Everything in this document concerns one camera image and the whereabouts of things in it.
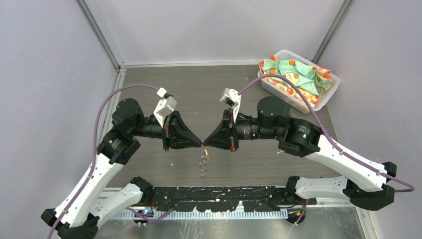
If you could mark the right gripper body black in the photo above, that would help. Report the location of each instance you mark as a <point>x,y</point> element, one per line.
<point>236,129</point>

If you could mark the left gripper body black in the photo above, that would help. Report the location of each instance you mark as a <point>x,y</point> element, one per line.
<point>166,128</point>

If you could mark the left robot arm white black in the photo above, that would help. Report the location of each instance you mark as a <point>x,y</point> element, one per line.
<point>81,215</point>

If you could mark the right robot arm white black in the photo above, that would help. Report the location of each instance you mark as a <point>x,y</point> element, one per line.
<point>360,181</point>

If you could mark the colourful printed cloth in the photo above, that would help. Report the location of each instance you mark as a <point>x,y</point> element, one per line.
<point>312,81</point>

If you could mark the white plastic basket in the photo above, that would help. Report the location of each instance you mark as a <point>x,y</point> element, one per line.
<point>285,92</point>

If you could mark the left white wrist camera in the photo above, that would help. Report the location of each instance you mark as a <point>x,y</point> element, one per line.
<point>164,108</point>

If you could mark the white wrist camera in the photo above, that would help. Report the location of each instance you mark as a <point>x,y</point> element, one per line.
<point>164,108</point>
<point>231,98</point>

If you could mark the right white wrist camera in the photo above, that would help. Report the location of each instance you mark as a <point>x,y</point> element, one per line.
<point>231,98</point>

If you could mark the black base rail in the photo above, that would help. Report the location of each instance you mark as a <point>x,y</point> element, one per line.
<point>220,199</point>

